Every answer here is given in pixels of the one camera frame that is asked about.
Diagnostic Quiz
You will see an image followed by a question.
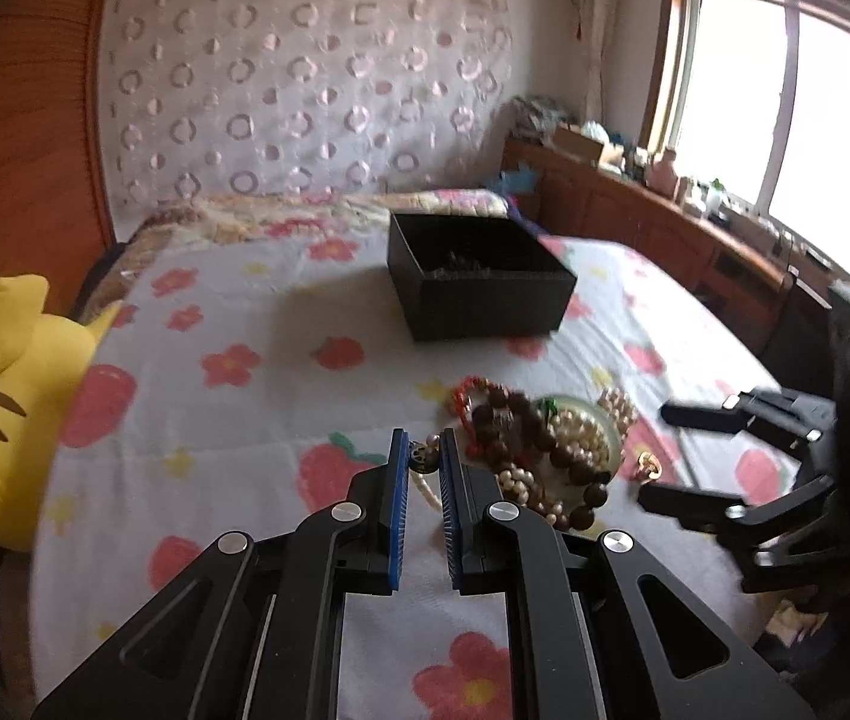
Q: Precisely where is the pink bottle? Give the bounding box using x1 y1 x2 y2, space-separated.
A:
648 150 685 200

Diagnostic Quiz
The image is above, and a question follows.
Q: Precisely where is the white pearl bead bracelet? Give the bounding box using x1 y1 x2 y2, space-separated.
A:
545 409 615 467

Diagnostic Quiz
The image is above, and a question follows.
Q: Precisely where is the beige curtain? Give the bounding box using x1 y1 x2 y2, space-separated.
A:
567 0 690 130

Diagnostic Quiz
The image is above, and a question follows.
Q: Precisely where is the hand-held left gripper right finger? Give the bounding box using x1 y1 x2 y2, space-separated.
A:
437 427 819 720

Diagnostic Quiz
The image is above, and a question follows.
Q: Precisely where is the white lace wall cloth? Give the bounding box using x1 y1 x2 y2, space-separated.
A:
98 0 517 215

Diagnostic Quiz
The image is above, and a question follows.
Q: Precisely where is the floral bed sheet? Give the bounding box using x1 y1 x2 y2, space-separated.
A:
27 191 801 720

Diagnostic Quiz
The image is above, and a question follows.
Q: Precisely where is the cardboard box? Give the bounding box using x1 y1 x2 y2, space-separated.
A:
551 124 607 167

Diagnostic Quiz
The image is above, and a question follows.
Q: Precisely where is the black box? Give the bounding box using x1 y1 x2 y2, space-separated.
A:
387 211 578 343

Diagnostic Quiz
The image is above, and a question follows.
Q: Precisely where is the beige bead bracelet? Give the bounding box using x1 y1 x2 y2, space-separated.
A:
596 386 640 436

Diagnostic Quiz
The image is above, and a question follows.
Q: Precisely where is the light wooden bead bracelet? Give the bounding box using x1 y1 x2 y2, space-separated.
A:
495 465 570 530

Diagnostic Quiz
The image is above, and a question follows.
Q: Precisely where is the wooden cabinet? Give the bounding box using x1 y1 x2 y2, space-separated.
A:
501 136 832 362

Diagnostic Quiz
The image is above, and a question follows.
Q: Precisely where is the yellow plush toy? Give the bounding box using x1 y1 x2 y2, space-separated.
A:
0 274 123 553

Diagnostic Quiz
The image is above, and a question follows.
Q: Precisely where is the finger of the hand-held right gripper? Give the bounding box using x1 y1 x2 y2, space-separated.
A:
659 388 838 454
638 463 840 593

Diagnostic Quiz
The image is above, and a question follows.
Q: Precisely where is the cream bead necklace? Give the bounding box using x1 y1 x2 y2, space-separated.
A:
406 435 447 524

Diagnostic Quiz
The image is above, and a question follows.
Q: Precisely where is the red bead bracelet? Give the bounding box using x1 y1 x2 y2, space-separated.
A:
449 379 495 460

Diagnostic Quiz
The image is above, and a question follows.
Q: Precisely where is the pile of bead bracelets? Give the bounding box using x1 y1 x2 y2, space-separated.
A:
470 386 615 535

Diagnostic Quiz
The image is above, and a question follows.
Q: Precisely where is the wooden headboard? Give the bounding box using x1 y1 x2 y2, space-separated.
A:
0 0 123 350

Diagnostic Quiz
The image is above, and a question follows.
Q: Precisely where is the pale green glass dish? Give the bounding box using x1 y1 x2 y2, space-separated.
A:
530 394 627 482

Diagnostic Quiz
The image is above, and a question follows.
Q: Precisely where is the window with wooden frame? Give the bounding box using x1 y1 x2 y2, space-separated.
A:
635 0 850 287

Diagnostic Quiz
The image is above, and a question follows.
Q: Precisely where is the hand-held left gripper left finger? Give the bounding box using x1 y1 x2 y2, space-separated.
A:
31 427 415 720

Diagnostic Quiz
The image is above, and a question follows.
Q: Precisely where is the folded floral quilt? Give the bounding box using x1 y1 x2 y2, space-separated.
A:
132 187 513 242

